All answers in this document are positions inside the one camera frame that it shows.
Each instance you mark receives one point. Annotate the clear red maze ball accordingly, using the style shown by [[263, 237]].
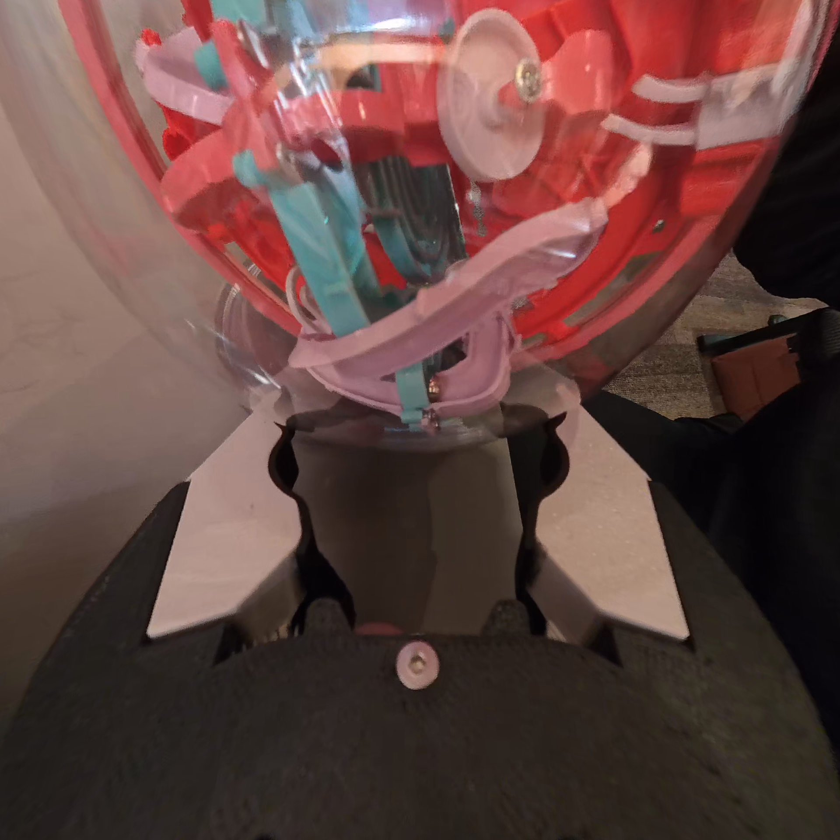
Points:
[[590, 197]]

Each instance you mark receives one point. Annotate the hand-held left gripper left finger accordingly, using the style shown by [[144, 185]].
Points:
[[229, 558]]

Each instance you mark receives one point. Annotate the person's right forearm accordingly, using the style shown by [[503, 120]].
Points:
[[800, 229]]

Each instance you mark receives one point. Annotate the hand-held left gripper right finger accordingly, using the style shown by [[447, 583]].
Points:
[[604, 544]]

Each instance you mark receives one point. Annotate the brown cardboard box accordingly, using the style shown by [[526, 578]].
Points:
[[754, 380]]

